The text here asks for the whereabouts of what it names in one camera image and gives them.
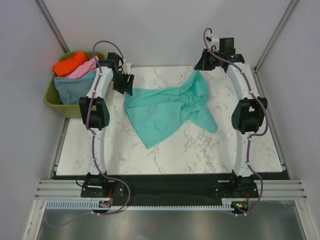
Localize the light blue t shirt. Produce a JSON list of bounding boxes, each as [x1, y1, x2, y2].
[[82, 71, 96, 81]]

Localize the pink t shirt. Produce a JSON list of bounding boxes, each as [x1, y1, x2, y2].
[[65, 56, 99, 79]]

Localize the aluminium extrusion rail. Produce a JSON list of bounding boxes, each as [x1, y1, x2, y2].
[[35, 179, 82, 200]]

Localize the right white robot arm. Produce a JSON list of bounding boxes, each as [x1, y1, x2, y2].
[[194, 34, 269, 198]]

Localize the teal t shirt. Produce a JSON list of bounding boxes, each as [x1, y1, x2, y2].
[[123, 70, 218, 149]]

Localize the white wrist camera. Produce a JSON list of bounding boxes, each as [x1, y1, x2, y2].
[[121, 62, 133, 74], [206, 34, 220, 52]]

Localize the white slotted cable duct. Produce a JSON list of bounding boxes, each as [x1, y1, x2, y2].
[[45, 199, 234, 211]]

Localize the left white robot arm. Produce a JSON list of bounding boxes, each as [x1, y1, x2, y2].
[[78, 52, 134, 199]]

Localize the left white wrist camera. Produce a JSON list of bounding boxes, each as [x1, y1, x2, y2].
[[121, 62, 133, 74]]

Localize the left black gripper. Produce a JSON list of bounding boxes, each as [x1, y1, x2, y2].
[[111, 72, 134, 97]]

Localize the grey blue t shirt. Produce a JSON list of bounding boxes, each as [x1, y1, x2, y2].
[[53, 76, 95, 105]]

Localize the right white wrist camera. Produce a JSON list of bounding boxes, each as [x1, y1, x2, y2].
[[206, 34, 220, 52]]

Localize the orange t shirt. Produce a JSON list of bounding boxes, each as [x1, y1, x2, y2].
[[53, 51, 88, 77]]

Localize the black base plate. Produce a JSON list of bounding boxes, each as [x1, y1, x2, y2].
[[79, 171, 259, 207]]

